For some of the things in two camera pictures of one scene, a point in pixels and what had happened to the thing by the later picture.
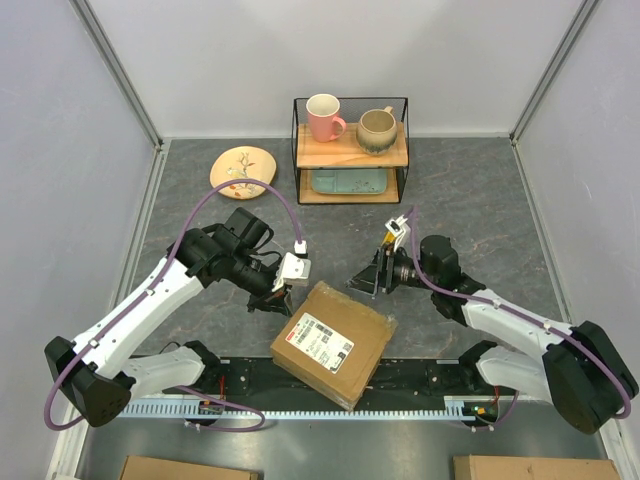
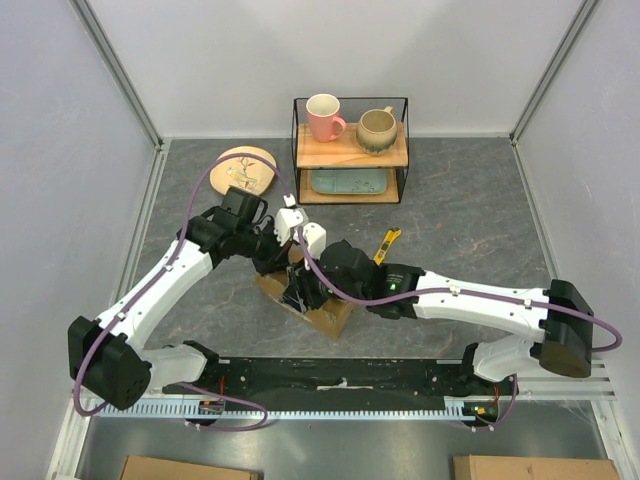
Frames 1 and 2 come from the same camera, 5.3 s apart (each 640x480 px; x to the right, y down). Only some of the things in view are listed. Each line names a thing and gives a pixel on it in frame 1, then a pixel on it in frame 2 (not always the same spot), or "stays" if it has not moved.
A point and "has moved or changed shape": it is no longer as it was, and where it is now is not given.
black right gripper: (369, 279) to (300, 280)
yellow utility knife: (389, 239) stays
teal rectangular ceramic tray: (349, 181) stays
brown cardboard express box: (333, 345) has moved or changed shape
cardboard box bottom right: (503, 467) stays
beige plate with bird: (238, 162) stays
